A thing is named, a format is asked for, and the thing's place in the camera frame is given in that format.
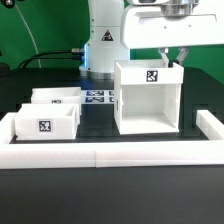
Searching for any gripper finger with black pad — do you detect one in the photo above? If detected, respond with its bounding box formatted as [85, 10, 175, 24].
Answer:
[158, 48, 169, 65]
[175, 47, 189, 64]

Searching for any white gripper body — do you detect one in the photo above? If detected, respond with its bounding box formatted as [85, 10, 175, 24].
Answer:
[121, 0, 224, 49]

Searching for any white rear drawer with tag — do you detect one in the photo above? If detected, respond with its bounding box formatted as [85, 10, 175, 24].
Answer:
[31, 87, 81, 108]

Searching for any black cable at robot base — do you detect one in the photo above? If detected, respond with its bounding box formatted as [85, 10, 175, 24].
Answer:
[17, 48, 85, 70]

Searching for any white drawer cabinet box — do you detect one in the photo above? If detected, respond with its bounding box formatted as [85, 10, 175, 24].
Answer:
[114, 59, 184, 134]

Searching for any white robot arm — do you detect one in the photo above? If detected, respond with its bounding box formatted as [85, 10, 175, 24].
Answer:
[80, 0, 224, 79]

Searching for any white front drawer with tag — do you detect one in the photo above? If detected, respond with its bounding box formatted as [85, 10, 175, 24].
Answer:
[14, 104, 80, 140]

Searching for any thin white cable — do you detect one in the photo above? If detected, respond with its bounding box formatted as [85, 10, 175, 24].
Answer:
[13, 3, 42, 69]

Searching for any white drawer with tag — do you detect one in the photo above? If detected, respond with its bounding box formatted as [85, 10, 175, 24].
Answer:
[14, 104, 80, 140]
[31, 87, 81, 108]

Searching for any paper sheet with fiducial tags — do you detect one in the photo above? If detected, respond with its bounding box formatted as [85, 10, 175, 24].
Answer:
[81, 90, 114, 104]

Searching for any white U-shaped fence frame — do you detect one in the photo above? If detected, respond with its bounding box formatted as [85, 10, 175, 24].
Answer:
[0, 110, 224, 169]

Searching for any black camera mount top left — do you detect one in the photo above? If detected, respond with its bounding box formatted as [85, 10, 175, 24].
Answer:
[0, 0, 23, 8]

